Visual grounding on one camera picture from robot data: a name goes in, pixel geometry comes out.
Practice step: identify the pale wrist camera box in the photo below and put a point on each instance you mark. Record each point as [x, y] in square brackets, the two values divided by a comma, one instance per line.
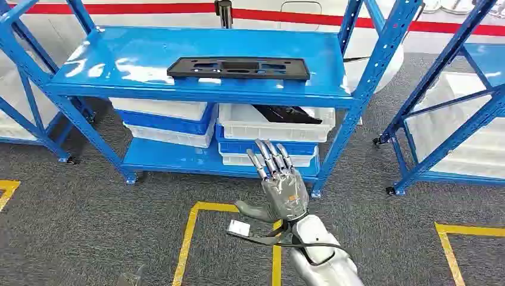
[238, 227]

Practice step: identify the blue metal shelf rack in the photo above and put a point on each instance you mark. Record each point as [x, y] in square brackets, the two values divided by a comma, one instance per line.
[23, 67]
[197, 59]
[446, 59]

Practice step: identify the black plastic part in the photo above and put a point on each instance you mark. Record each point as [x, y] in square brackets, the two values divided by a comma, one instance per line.
[286, 114]

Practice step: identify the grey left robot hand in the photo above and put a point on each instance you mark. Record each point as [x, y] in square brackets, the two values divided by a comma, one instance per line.
[132, 277]

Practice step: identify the blue plastic bin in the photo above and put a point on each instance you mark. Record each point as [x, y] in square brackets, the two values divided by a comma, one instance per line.
[165, 123]
[252, 147]

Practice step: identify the black stanchion post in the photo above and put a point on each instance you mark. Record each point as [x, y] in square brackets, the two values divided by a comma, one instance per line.
[224, 12]

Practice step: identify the black plastic panel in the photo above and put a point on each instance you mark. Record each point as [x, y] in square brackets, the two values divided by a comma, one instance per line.
[238, 68]

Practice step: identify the red barrier belt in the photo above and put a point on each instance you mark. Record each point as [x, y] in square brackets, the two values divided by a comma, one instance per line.
[296, 17]

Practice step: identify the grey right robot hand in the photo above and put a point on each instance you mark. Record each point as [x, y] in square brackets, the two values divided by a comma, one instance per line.
[285, 193]

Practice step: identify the yellow floor tape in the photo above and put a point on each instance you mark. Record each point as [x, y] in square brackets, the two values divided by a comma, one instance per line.
[448, 252]
[7, 189]
[187, 241]

